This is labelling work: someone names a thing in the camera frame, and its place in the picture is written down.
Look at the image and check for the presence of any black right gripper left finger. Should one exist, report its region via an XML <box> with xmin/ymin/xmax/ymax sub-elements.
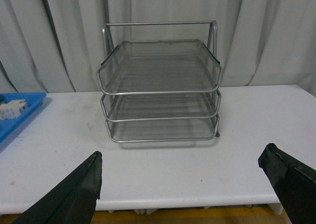
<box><xmin>13</xmin><ymin>151</ymin><xmax>102</xmax><ymax>224</ymax></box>

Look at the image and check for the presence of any silver mesh three-tier rack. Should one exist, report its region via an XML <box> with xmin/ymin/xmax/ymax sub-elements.
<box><xmin>97</xmin><ymin>20</ymin><xmax>223</xmax><ymax>143</ymax></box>

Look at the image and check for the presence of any white switch block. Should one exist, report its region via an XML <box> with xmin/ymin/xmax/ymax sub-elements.
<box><xmin>0</xmin><ymin>99</ymin><xmax>28</xmax><ymax>120</ymax></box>

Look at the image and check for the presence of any blue plastic tray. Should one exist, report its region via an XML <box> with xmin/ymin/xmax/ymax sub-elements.
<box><xmin>0</xmin><ymin>92</ymin><xmax>46</xmax><ymax>142</ymax></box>

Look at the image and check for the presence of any white curtain backdrop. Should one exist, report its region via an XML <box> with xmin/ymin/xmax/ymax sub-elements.
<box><xmin>0</xmin><ymin>0</ymin><xmax>316</xmax><ymax>94</ymax></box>

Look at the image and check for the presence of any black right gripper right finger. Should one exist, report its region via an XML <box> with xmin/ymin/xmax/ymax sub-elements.
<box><xmin>258</xmin><ymin>143</ymin><xmax>316</xmax><ymax>224</ymax></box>

